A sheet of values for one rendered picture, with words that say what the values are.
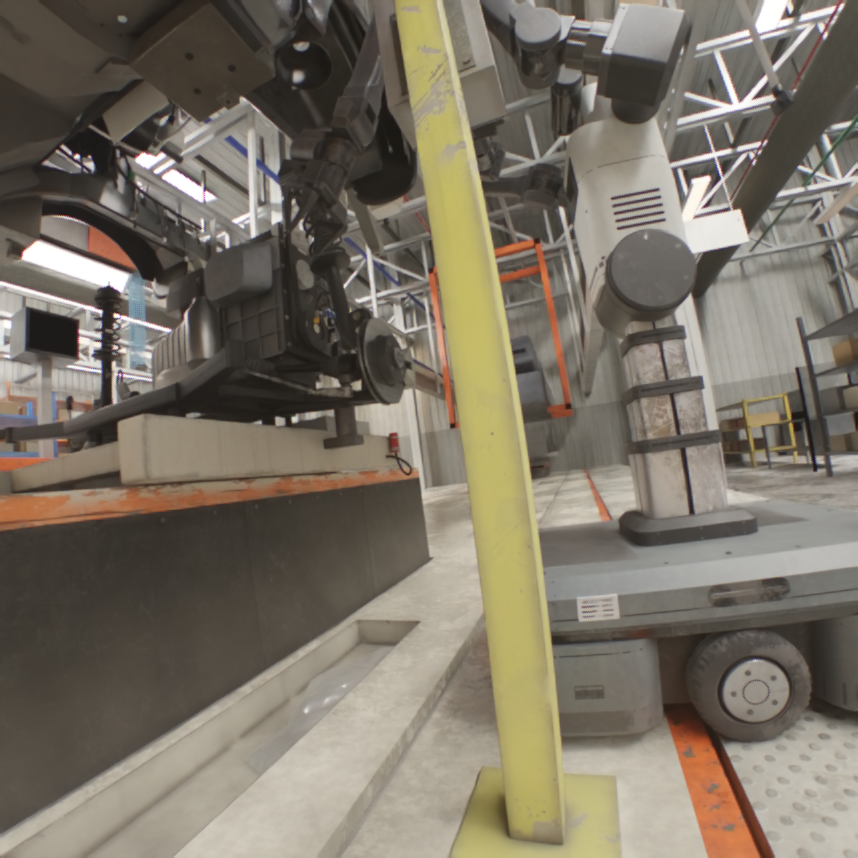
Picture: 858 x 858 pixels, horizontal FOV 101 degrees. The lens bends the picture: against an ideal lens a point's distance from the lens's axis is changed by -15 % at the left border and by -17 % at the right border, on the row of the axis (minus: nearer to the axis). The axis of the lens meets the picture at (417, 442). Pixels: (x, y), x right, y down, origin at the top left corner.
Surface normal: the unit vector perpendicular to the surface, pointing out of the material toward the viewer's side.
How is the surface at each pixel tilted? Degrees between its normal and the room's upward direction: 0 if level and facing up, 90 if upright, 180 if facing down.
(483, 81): 180
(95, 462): 90
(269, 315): 90
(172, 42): 180
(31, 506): 90
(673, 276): 90
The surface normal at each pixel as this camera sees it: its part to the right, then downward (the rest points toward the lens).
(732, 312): -0.37, -0.03
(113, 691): 0.92, -0.15
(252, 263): 0.73, -0.15
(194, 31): 0.13, 0.99
